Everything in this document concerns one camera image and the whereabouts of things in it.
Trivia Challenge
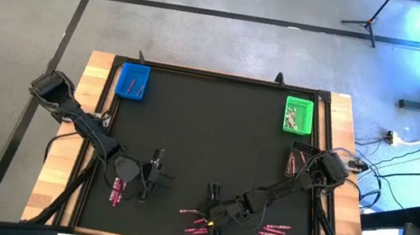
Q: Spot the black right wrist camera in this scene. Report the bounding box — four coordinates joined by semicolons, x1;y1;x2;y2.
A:
205;181;223;204

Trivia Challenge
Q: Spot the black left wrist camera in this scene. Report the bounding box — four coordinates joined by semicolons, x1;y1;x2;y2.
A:
150;147;168;170

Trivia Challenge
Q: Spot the blue plastic basket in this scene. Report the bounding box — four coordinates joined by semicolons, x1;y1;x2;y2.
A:
114;61;152;103

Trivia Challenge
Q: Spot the black power brick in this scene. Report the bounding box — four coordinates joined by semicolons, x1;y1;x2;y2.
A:
346;157;371;175

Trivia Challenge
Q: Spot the green plastic basket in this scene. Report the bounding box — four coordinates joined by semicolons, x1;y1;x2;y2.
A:
281;95;317;137

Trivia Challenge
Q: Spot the black steel beam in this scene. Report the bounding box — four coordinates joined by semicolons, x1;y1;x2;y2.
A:
357;196;420;235

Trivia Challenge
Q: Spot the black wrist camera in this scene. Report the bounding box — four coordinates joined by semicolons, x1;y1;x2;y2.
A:
205;181;223;204
150;147;168;170

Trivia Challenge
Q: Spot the black plastic basket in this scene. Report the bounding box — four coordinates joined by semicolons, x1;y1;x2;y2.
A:
284;139;322;182

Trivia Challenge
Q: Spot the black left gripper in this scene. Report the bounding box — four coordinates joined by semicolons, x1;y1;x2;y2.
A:
137;162;177;196

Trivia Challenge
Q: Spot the white power adapter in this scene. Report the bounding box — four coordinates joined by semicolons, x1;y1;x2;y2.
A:
383;129;404;148

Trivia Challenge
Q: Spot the black tripod stand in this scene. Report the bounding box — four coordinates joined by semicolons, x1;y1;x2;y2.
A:
337;0;395;51

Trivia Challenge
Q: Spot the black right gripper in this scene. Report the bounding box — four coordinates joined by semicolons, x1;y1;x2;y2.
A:
196;197;242;235

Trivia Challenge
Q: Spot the pink crayons bottom pile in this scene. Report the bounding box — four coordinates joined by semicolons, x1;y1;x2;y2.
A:
184;227;209;235

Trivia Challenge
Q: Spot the black table mat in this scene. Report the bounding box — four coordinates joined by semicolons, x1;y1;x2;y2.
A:
75;60;337;235

